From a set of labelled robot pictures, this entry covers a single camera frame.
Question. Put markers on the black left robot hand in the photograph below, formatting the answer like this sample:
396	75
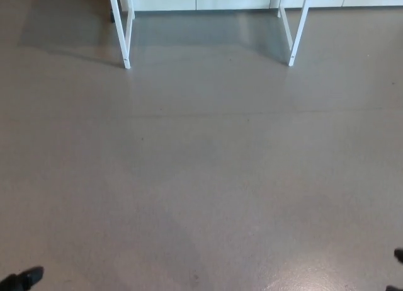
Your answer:
22	280

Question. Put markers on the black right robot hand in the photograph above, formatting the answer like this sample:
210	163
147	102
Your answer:
400	255

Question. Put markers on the white desk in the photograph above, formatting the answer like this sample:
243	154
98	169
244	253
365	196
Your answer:
123	36

